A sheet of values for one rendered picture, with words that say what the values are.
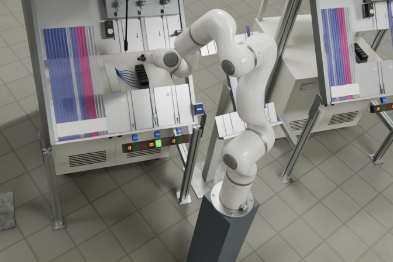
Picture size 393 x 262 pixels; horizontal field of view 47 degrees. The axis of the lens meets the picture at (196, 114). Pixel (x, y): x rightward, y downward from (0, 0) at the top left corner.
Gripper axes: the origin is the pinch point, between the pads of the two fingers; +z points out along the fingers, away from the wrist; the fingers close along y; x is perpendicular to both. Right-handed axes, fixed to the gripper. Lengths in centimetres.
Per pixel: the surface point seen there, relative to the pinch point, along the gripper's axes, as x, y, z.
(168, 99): 21.8, -7.8, 7.9
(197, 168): 78, -39, 65
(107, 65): 5, 13, 54
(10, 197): 77, 75, 68
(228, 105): 30, -43, 15
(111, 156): 61, 16, 64
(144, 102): 21.8, 4.1, 8.0
